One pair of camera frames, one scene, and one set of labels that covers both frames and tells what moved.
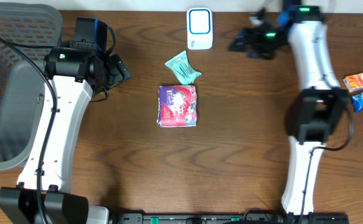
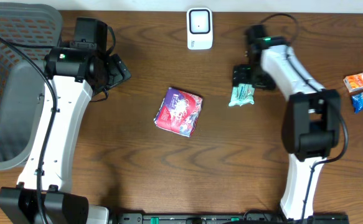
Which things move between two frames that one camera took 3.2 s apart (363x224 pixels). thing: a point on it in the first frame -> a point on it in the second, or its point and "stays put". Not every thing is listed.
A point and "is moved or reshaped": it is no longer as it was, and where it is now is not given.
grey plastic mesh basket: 14,83 stays put
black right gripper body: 266,43 -> 255,75
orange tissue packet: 357,82 stays put
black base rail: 230,218 stays put
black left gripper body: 119,71 stays put
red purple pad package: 177,106 is moved or reshaped
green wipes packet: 181,65 -> 242,94
